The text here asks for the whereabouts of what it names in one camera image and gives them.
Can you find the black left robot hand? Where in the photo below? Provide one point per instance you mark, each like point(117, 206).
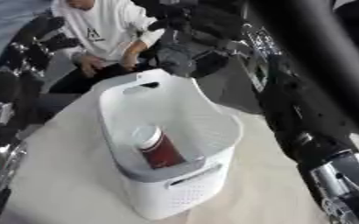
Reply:
point(14, 84)

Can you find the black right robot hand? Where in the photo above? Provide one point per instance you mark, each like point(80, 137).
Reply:
point(295, 116)

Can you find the person's right hand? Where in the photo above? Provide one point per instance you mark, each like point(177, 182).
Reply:
point(92, 66)

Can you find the person's left hand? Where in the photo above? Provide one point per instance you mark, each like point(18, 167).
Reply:
point(130, 61)

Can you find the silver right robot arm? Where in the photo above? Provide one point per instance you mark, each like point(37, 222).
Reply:
point(346, 186)

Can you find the person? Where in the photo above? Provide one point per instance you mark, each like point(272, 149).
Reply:
point(106, 26)

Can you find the black bag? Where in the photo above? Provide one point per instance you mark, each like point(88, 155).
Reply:
point(198, 43)

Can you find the red can with white lid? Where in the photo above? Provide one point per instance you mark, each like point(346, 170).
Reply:
point(159, 150)

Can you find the white plastic basket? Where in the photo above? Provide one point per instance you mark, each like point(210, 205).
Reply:
point(187, 189)

